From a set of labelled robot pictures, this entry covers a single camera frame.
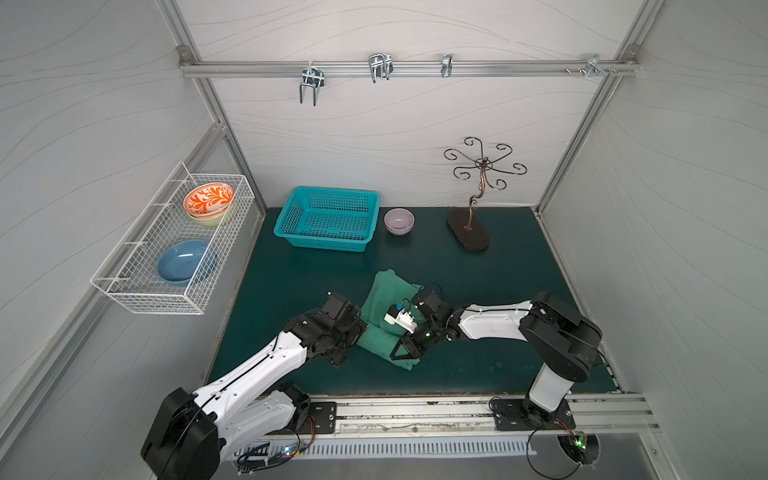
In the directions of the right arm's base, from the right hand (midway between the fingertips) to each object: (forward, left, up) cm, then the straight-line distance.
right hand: (393, 355), depth 82 cm
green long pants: (+20, +3, +2) cm, 20 cm away
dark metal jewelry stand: (+49, -25, +2) cm, 55 cm away
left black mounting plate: (-16, +17, -1) cm, 24 cm away
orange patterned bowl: (+25, +47, +35) cm, 64 cm away
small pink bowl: (+51, 0, +1) cm, 51 cm away
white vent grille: (-21, +1, -2) cm, 21 cm away
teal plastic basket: (+53, +25, -2) cm, 59 cm away
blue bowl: (+8, +46, +32) cm, 56 cm away
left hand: (+2, +8, +5) cm, 9 cm away
